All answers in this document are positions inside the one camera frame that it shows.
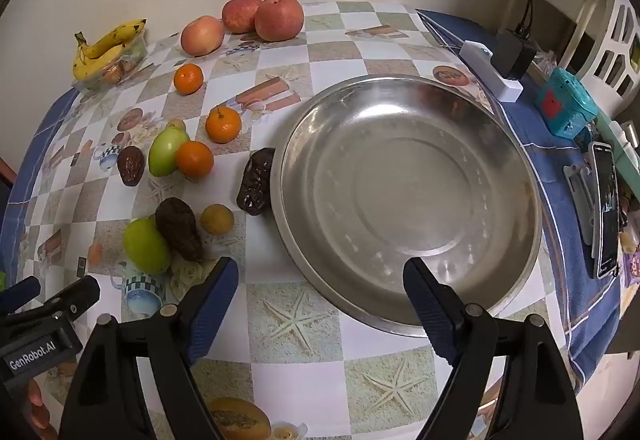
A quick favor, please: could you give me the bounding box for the person's left hand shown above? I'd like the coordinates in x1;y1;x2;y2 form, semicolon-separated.
27;379;59;440

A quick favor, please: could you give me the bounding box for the pale green box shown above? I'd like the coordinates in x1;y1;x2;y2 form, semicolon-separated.
594;112;640;172

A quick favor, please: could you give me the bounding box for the green fruit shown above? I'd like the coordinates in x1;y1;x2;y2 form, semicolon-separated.
123;217;172;275
148;127;190;178

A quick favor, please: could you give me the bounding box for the white power strip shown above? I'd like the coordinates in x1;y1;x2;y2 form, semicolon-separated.
459;40;524;102

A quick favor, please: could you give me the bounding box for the grey phone stand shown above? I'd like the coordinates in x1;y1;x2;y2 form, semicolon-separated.
563;163;599;259

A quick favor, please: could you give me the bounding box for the thin wire rack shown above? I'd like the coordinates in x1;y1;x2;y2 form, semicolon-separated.
414;8;467;54

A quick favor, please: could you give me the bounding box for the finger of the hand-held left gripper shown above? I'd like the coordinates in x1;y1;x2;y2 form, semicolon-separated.
0;276;42;309
30;274;101;322

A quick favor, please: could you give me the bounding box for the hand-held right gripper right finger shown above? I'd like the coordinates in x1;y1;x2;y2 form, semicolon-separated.
402;257;584;440

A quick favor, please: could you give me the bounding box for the dark brown date packet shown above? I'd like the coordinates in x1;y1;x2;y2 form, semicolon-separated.
235;147;277;217

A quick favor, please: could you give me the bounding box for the dark brown avocado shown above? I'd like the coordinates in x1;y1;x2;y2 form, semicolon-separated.
155;197;205;263

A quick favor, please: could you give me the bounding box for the teal toy box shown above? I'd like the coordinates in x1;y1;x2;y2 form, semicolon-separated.
535;67;599;140

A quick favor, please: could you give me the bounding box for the black power adapter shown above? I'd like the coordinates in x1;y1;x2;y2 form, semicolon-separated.
494;28;537;81

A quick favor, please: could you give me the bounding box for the orange with stem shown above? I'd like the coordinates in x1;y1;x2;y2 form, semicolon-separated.
205;105;243;144

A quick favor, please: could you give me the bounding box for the bunch of yellow bananas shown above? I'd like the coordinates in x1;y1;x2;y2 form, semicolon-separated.
72;19;148;81

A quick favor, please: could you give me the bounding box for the pale pink apple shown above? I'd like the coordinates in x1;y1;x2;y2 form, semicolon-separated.
180;15;225;57

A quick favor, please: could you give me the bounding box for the checkered printed tablecloth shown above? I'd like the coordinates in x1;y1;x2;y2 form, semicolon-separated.
0;0;627;440

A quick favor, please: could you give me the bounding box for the small brown date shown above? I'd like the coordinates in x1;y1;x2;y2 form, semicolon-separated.
117;145;146;187

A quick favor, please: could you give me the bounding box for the round metal basin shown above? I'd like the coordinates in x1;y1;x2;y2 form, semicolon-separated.
270;75;544;339

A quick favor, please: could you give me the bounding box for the clear plastic food container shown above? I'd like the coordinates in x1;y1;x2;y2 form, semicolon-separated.
75;34;149;93

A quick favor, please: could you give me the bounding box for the small orange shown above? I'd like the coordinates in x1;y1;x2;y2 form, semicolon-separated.
173;63;204;95

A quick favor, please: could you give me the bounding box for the large red apple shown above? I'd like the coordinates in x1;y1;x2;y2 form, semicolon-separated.
254;0;305;43

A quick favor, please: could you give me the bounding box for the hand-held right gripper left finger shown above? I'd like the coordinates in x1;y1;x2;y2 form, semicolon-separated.
60;256;240;440

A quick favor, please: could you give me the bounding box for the black smartphone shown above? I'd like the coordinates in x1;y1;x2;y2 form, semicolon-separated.
589;141;621;280

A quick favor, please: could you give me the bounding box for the small tan round fruit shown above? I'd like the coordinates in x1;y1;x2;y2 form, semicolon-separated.
200;203;235;236

